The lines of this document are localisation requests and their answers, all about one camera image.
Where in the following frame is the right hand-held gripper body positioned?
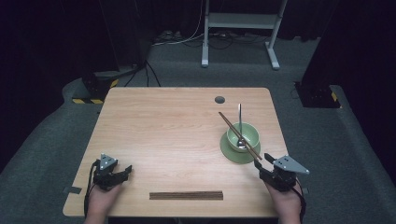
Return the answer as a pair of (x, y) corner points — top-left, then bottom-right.
(261, 154), (311, 192)

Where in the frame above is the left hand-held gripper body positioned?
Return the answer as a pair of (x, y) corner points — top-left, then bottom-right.
(92, 153), (124, 191)

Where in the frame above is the brown wooden chopstick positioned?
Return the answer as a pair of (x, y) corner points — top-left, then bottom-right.
(219, 112), (263, 161)
(218, 111), (262, 161)

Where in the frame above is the green ceramic bowl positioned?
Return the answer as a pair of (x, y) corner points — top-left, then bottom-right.
(226, 121), (261, 153)

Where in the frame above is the person's right hand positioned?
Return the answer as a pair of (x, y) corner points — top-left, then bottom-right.
(265, 183), (303, 217)

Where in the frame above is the person's left hand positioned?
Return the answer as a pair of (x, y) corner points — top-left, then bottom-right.
(87, 185), (122, 217)

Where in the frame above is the green round plate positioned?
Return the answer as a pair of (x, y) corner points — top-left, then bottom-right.
(219, 132), (262, 165)

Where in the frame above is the metal spoon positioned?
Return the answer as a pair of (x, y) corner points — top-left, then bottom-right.
(236, 103), (248, 148)

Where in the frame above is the row of brown chopsticks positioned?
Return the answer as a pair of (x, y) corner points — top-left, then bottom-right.
(148, 190), (224, 201)

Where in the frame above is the black stand base striped tape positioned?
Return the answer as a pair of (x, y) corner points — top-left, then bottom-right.
(72, 69), (120, 105)
(293, 81), (342, 109)

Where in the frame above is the white metal stand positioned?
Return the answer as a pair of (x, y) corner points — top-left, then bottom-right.
(201, 0), (289, 70)

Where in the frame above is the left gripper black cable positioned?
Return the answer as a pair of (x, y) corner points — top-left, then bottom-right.
(83, 160), (101, 218)

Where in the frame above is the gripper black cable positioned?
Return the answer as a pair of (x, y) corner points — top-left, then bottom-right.
(292, 178), (307, 224)
(83, 160), (101, 218)

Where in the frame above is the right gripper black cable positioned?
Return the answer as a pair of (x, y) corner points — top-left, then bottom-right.
(292, 178), (307, 224)

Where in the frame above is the black floor cable bundle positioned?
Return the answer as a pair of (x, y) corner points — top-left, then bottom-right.
(183, 31), (269, 50)

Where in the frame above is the white floor cable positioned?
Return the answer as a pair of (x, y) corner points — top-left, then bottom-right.
(152, 0), (206, 47)

